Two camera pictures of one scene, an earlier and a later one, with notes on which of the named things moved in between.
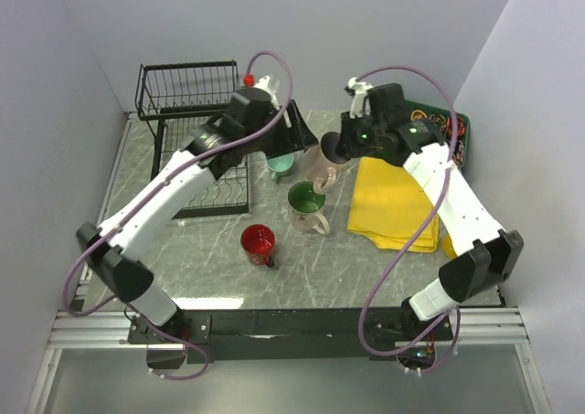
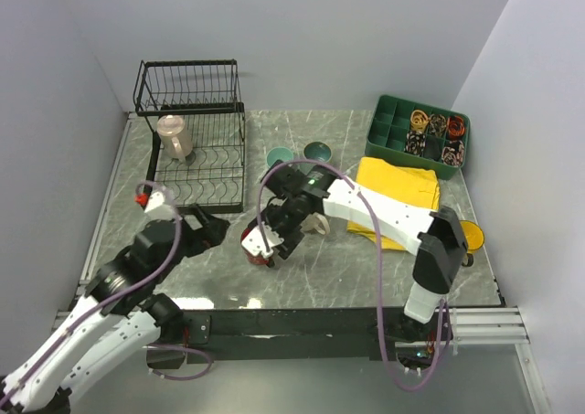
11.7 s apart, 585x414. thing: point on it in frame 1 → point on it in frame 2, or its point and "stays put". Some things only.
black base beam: [327, 334] stays put
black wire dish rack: [177, 100] stays put
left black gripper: [296, 137] → [213, 229]
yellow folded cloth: [390, 207] stays put
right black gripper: [346, 144] → [291, 240]
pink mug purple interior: [321, 162] → [175, 137]
